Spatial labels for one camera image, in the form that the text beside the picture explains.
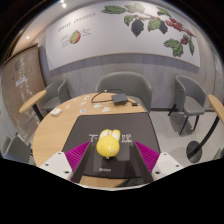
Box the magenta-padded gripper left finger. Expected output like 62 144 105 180
39 141 98 184

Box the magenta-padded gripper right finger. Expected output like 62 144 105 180
129 141 185 184

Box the black mouse pad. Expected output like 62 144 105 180
62 112 161 179

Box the round wooden high table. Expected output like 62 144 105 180
185 93 224 164
18 89 48 123

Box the black power adapter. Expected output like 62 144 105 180
111 93 130 105

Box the black cable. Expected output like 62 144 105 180
90 88 124 105

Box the brown textured wall panel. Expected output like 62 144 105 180
1 45 47 142

